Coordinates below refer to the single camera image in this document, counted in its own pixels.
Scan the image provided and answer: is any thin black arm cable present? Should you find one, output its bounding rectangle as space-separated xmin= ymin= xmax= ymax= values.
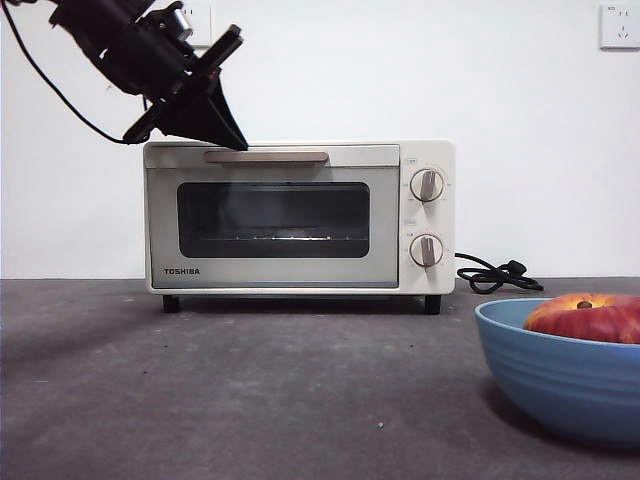
xmin=0 ymin=7 xmax=131 ymax=146

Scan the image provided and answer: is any blue ribbed bowl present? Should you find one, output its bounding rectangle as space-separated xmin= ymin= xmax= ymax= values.
xmin=474 ymin=298 xmax=640 ymax=448

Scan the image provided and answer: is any black oven power cable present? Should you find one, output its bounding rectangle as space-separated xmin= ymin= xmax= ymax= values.
xmin=453 ymin=251 xmax=545 ymax=295

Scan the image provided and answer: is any red apple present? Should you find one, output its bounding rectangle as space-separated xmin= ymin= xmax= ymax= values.
xmin=523 ymin=293 xmax=640 ymax=345

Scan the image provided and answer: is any cream Toshiba toaster oven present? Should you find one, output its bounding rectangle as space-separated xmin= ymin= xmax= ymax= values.
xmin=142 ymin=138 xmax=457 ymax=315

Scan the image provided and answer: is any white wall socket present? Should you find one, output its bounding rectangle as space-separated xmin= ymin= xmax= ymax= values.
xmin=599 ymin=4 xmax=640 ymax=51
xmin=179 ymin=2 xmax=213 ymax=49

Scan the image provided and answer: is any round cream oven knob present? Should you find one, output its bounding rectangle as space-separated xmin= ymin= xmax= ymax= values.
xmin=408 ymin=167 xmax=447 ymax=204
xmin=408 ymin=232 xmax=445 ymax=268

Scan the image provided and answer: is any oven door with glass window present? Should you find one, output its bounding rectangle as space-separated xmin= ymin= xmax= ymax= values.
xmin=143 ymin=144 xmax=401 ymax=290

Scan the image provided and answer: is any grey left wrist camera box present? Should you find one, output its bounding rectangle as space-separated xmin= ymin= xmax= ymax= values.
xmin=159 ymin=2 xmax=197 ymax=40

